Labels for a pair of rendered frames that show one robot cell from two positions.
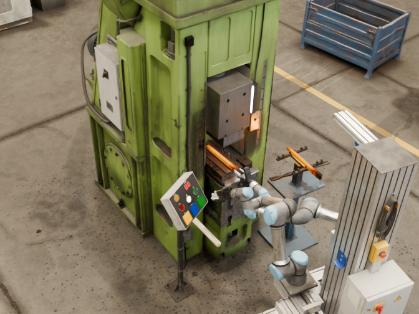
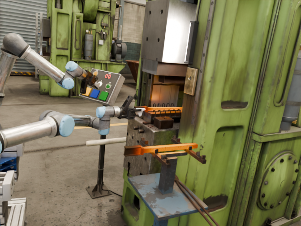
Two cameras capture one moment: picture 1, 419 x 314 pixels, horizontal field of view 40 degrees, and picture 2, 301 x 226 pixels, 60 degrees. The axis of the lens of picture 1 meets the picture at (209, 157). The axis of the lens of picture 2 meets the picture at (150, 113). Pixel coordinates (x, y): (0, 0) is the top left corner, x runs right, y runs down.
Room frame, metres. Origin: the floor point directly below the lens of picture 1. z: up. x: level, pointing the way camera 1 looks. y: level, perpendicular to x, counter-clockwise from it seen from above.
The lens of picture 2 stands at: (3.65, -2.07, 1.47)
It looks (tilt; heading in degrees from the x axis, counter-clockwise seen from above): 14 degrees down; 94
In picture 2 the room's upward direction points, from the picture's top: 7 degrees clockwise
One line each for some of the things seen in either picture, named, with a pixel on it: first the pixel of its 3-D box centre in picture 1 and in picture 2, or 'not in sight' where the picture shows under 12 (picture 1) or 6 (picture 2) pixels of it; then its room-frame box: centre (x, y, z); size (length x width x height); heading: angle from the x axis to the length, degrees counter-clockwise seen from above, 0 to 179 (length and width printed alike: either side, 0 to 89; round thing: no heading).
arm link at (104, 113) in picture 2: (260, 192); (105, 112); (3.23, -0.40, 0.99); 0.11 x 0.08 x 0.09; 38
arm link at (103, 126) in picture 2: not in sight; (102, 125); (3.21, -0.39, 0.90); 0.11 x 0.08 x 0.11; 155
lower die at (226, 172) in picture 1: (216, 160); (166, 113); (3.64, -0.05, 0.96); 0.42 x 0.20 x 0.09; 38
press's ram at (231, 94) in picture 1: (222, 96); (181, 34); (3.66, -0.09, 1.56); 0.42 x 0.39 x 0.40; 38
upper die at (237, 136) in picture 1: (217, 124); (172, 67); (3.64, -0.05, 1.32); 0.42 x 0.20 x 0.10; 38
